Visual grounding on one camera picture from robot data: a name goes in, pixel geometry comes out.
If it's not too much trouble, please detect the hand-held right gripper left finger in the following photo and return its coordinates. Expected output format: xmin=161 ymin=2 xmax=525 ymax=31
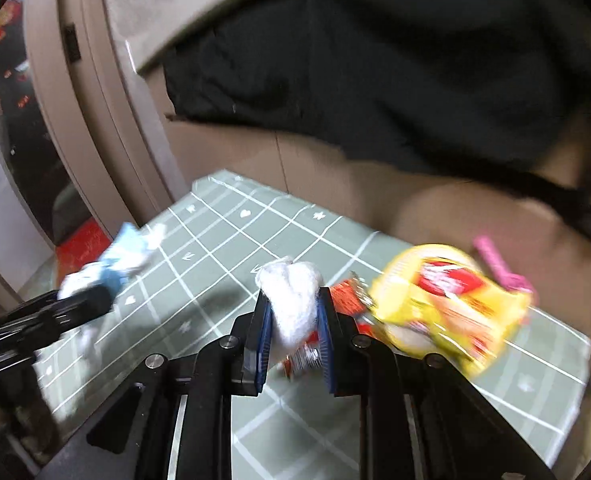
xmin=40 ymin=290 xmax=276 ymax=480

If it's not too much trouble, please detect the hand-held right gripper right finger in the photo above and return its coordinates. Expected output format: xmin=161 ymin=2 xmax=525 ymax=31
xmin=317 ymin=285 xmax=559 ymax=480

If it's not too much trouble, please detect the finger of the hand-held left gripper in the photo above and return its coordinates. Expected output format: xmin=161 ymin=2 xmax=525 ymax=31
xmin=0 ymin=312 xmax=94 ymax=371
xmin=0 ymin=285 xmax=116 ymax=333

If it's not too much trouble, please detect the white tissue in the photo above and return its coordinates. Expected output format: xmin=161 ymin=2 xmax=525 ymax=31
xmin=254 ymin=256 xmax=323 ymax=361

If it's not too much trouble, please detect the blue white wrapper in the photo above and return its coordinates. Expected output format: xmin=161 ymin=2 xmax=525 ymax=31
xmin=58 ymin=222 xmax=166 ymax=306

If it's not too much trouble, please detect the red patterned snack packet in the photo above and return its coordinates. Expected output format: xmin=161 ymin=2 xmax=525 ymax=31
xmin=328 ymin=280 xmax=376 ymax=341

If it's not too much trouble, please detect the red floor mat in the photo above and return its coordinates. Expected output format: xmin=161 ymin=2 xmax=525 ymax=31
xmin=56 ymin=220 xmax=111 ymax=266

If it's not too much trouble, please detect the green checkered tablecloth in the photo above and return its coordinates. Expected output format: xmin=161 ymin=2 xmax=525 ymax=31
xmin=18 ymin=170 xmax=591 ymax=480

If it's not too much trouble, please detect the yellow snack bag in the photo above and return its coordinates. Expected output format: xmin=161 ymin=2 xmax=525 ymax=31
xmin=370 ymin=244 xmax=532 ymax=378

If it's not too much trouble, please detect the pink plastic clip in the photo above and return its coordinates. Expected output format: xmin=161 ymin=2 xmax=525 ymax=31
xmin=473 ymin=235 xmax=536 ymax=293

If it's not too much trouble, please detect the black door latch plate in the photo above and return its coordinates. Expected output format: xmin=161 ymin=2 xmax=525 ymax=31
xmin=63 ymin=24 xmax=81 ymax=63

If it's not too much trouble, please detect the black bag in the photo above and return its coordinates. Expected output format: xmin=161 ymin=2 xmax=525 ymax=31
xmin=163 ymin=0 xmax=591 ymax=251

